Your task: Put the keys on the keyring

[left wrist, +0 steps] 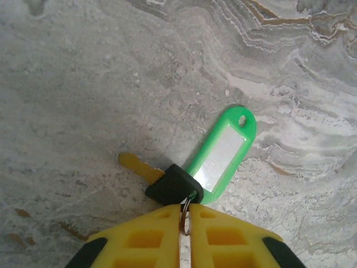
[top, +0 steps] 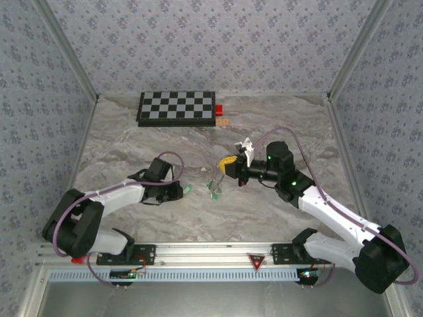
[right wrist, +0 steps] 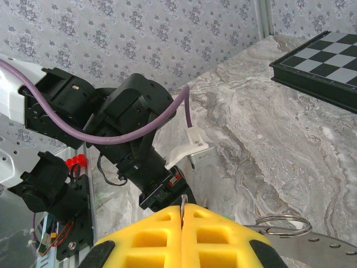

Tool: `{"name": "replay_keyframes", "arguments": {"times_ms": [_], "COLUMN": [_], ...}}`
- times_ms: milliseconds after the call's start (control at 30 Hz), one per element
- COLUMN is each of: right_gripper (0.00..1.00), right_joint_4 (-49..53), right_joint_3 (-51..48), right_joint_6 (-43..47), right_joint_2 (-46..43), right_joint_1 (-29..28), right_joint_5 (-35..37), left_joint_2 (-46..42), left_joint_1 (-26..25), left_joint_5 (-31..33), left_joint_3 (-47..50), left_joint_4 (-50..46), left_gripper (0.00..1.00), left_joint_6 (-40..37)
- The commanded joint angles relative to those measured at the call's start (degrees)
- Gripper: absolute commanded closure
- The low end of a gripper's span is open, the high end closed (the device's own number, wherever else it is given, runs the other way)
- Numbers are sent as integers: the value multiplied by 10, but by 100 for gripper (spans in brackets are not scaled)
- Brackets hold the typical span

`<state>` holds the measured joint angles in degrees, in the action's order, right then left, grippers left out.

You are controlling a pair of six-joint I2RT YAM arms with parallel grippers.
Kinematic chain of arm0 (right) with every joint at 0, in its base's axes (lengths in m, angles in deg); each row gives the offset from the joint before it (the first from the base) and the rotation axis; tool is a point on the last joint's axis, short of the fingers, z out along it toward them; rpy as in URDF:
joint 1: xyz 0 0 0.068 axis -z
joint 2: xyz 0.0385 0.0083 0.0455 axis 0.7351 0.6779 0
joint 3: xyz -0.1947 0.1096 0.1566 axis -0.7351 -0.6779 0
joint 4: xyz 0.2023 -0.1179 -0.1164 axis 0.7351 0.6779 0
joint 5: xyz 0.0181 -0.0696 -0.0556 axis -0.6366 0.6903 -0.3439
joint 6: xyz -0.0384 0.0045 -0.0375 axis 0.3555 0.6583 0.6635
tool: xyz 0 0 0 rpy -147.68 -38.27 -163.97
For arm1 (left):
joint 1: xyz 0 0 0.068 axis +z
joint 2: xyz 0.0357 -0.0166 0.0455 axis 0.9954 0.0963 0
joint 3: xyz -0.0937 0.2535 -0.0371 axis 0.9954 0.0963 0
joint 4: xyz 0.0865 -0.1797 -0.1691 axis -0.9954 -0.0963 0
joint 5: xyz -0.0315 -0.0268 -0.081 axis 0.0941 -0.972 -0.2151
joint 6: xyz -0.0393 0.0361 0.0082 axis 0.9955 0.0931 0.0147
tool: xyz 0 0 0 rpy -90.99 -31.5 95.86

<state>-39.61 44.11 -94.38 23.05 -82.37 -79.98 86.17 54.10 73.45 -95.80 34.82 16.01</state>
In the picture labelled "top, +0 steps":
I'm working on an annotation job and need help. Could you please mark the black grey chessboard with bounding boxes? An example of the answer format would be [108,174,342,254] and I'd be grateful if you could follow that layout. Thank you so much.
[136,91,217,128]

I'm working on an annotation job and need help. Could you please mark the small circuit board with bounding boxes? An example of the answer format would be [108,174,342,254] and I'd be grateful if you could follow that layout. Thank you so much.
[109,269,146,282]
[296,267,321,285]

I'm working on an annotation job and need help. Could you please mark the red triangle warning sign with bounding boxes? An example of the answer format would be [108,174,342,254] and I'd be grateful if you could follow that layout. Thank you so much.
[247,253,266,272]

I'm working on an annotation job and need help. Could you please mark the grey metal panel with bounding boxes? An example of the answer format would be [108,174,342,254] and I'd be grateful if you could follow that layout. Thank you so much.
[36,280,394,317]

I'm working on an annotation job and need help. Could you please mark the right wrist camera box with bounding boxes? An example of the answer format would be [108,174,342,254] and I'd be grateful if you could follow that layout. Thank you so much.
[233,137,256,163]

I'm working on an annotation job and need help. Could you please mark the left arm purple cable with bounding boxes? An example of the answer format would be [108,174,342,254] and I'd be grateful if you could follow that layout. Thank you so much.
[52,151,185,289]

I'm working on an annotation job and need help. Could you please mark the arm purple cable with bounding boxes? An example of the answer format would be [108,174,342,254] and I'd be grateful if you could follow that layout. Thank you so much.
[251,127,420,289]
[52,151,185,289]

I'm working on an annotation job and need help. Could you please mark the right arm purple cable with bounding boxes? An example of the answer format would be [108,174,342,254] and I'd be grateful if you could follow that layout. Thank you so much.
[251,127,420,289]

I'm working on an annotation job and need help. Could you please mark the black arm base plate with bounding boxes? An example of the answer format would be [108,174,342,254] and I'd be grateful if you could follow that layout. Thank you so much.
[271,243,332,265]
[95,244,157,265]

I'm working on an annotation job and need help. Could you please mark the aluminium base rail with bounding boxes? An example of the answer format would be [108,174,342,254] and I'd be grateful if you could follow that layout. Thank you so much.
[35,242,396,267]

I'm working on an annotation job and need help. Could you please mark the aluminium side rail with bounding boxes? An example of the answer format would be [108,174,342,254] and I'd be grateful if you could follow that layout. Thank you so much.
[325,95,378,240]
[49,94,100,244]

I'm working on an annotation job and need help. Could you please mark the blue slotted cable duct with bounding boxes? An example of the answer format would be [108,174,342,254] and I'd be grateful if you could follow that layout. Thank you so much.
[48,267,300,282]

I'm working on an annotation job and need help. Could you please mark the aluminium frame post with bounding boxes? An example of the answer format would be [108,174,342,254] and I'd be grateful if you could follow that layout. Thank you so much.
[326,0,396,102]
[32,0,100,102]

